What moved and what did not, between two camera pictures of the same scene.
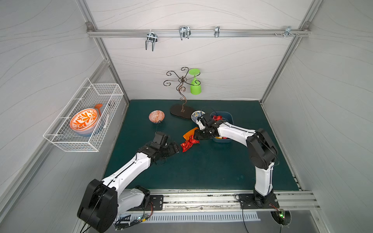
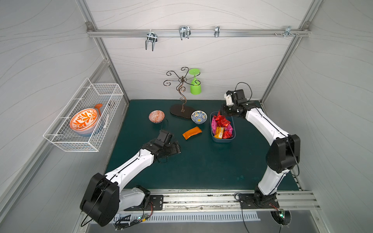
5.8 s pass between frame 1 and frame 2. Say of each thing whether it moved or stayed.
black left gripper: stayed
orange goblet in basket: stayed
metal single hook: stayed
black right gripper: moved
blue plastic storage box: stayed
